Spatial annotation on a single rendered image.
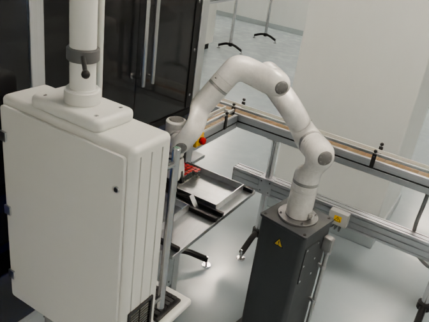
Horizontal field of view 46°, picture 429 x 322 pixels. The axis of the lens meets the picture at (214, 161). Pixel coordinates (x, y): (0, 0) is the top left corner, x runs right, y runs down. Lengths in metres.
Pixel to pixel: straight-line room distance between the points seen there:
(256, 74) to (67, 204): 0.90
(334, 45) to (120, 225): 2.53
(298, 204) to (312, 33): 1.62
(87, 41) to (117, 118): 0.21
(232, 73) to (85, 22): 0.78
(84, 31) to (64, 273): 0.73
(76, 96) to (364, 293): 2.58
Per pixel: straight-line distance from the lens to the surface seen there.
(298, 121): 2.13
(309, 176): 2.27
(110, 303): 1.55
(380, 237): 3.24
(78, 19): 1.35
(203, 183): 2.52
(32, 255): 1.73
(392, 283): 3.72
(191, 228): 2.18
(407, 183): 3.04
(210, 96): 1.98
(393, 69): 3.52
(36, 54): 1.71
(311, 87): 3.71
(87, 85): 1.40
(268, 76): 1.97
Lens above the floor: 2.10
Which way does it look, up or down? 26 degrees down
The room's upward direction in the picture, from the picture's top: 8 degrees clockwise
